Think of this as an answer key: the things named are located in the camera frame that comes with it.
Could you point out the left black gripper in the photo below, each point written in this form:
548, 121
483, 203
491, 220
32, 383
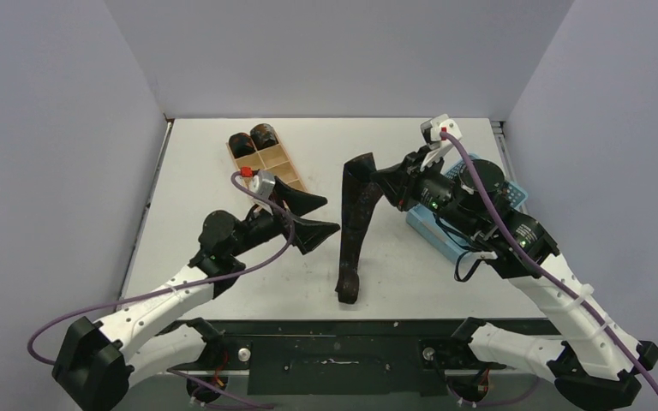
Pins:
309, 233

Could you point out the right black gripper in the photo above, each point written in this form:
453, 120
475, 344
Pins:
399, 182

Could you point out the wooden compartment tray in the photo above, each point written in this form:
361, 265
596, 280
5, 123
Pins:
274, 159

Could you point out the blue plastic basket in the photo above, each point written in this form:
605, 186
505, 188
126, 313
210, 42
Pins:
449, 245

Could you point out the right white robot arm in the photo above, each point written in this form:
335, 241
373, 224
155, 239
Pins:
594, 364

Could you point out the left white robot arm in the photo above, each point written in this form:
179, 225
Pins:
99, 361

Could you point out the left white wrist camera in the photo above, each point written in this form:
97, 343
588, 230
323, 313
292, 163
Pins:
261, 184

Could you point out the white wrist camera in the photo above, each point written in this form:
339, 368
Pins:
433, 131
261, 184

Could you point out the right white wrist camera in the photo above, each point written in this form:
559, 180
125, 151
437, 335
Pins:
433, 131

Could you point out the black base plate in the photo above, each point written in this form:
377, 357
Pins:
359, 357

